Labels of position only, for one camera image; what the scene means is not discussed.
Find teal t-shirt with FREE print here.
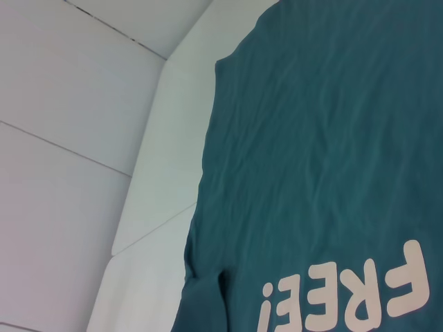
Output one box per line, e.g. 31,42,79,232
172,0,443,332

